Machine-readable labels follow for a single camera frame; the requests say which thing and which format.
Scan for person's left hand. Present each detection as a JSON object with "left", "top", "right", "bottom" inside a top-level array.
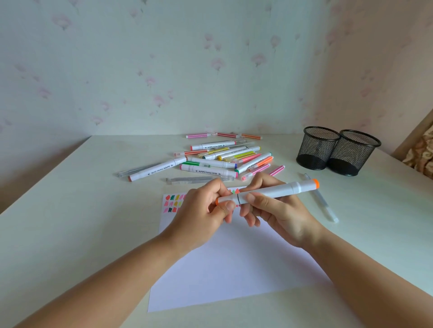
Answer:
[{"left": 166, "top": 178, "right": 237, "bottom": 253}]

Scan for person's right hand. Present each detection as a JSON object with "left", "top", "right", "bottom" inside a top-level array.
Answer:
[{"left": 238, "top": 172, "right": 327, "bottom": 249}]

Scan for orange-capped white marker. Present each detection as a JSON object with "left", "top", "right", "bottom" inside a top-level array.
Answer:
[{"left": 215, "top": 179, "right": 320, "bottom": 206}]

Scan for person's right forearm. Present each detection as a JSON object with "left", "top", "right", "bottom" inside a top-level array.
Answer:
[{"left": 300, "top": 226, "right": 433, "bottom": 328}]

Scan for person's left forearm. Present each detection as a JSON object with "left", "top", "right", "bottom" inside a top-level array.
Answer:
[{"left": 13, "top": 232, "right": 190, "bottom": 328}]

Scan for pile of thick white markers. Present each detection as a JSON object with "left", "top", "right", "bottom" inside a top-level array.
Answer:
[{"left": 127, "top": 140, "right": 273, "bottom": 182}]

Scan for clear plastic pen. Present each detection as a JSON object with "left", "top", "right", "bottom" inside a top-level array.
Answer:
[
  {"left": 165, "top": 176, "right": 235, "bottom": 185},
  {"left": 116, "top": 164, "right": 164, "bottom": 178},
  {"left": 299, "top": 173, "right": 340, "bottom": 224}
]

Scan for white paper with colour swatches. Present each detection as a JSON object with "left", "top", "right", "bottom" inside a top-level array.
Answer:
[{"left": 147, "top": 186, "right": 334, "bottom": 313}]

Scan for scattered thin striped felt pens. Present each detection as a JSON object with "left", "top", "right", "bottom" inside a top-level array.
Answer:
[{"left": 186, "top": 132, "right": 286, "bottom": 182}]

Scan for black mesh pen holder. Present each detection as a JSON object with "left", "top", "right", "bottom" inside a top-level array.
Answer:
[
  {"left": 327, "top": 129, "right": 382, "bottom": 177},
  {"left": 296, "top": 126, "right": 341, "bottom": 171}
]

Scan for brown patterned upholstered furniture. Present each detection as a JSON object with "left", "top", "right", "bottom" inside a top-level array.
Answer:
[{"left": 392, "top": 107, "right": 433, "bottom": 171}]

